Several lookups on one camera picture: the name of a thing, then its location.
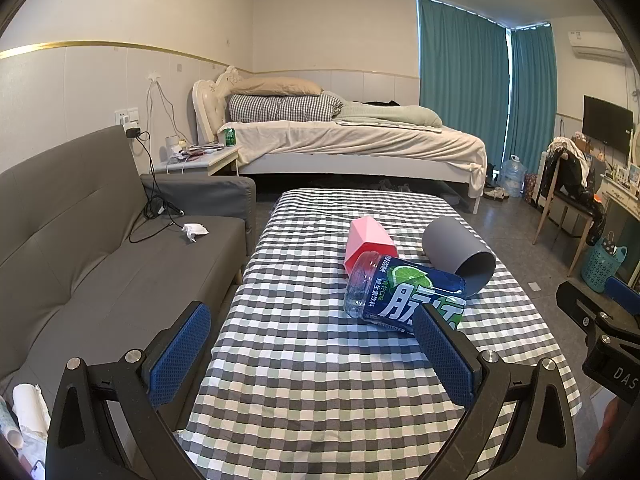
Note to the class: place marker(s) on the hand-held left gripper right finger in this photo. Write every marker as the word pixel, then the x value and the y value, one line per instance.
pixel 444 360

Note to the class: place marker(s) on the white paper roll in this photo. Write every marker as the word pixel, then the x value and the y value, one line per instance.
pixel 30 405

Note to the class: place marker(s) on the white air conditioner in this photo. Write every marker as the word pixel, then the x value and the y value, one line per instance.
pixel 597 45

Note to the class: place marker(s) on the teal laundry basket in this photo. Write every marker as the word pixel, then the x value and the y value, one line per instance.
pixel 602 270

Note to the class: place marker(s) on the white wall socket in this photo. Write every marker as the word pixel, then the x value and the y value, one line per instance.
pixel 127 116

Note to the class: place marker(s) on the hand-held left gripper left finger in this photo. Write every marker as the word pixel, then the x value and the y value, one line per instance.
pixel 181 352

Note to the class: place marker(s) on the narrow teal curtain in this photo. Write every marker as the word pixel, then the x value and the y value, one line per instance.
pixel 532 105

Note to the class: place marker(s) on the grey sofa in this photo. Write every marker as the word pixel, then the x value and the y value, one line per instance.
pixel 75 260

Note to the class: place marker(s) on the white bed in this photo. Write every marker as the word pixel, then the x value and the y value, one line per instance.
pixel 350 145

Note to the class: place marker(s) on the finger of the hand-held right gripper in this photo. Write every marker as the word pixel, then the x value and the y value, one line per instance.
pixel 622 290
pixel 580 305

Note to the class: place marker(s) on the crumpled white tissue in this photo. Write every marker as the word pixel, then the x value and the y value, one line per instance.
pixel 194 231

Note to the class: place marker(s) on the checkered quilt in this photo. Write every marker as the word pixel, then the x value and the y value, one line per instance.
pixel 280 107

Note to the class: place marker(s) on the black television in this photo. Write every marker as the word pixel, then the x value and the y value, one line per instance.
pixel 606 122

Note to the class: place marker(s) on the beige pillow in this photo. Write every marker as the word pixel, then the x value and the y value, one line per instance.
pixel 275 86

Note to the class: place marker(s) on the purple bag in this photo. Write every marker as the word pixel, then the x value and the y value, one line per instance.
pixel 530 187

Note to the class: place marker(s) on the black charger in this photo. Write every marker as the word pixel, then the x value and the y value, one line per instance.
pixel 133 133

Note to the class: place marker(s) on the white nightstand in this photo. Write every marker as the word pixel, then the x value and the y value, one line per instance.
pixel 200 162

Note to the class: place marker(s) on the wooden leg chair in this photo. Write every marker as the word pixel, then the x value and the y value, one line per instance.
pixel 567 210

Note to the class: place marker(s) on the checkered tablecloth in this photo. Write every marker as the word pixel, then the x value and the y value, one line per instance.
pixel 310 360

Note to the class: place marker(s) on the large water jug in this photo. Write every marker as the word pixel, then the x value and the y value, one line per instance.
pixel 514 177

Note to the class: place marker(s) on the wide teal curtain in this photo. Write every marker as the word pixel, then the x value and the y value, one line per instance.
pixel 460 80

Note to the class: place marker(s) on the plastic bottle with blue label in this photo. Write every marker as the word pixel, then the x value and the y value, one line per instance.
pixel 395 295

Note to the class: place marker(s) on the person's right hand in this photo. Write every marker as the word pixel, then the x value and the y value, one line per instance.
pixel 606 430

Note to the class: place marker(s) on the white shoes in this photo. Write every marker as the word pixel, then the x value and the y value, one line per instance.
pixel 494 193

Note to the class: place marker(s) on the clothes heap on chair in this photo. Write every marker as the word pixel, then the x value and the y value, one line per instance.
pixel 575 170

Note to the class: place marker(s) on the pale green blanket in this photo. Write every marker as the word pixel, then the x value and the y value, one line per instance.
pixel 395 116

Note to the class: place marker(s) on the pink faceted cup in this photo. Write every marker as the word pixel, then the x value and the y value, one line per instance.
pixel 370 240

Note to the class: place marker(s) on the grey cup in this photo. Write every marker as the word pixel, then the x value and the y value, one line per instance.
pixel 450 245

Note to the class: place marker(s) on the green drink can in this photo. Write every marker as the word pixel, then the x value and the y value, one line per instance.
pixel 229 137

